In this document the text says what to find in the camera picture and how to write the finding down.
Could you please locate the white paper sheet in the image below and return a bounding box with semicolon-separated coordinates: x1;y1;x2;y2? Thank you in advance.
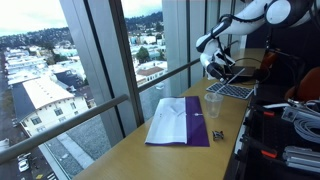
145;98;187;145

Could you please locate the grey coiled cable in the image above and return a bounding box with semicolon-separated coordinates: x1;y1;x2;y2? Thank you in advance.
293;111;320;145

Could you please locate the translucent plastic straw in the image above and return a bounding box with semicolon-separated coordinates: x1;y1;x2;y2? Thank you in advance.
215;68;245;94

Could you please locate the clear plastic cup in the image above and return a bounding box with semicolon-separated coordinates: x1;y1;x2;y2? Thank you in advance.
204;92;223;118

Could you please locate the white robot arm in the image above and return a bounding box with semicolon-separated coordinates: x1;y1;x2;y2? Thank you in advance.
196;0;320;81

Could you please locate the black equipment case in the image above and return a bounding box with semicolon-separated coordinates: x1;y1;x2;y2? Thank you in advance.
225;101;320;180

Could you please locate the black metal staple remover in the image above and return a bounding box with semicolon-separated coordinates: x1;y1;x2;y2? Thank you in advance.
212;131;224;141

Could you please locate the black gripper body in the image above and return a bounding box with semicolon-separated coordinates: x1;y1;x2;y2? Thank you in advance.
206;60;228;81

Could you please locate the metal window railing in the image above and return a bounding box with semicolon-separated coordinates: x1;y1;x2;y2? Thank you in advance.
0;58;201;165

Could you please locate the black laptop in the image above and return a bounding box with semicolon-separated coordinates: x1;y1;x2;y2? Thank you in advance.
225;66;256;77

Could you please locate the purple folder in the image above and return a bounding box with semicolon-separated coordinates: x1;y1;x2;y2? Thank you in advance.
145;96;211;148

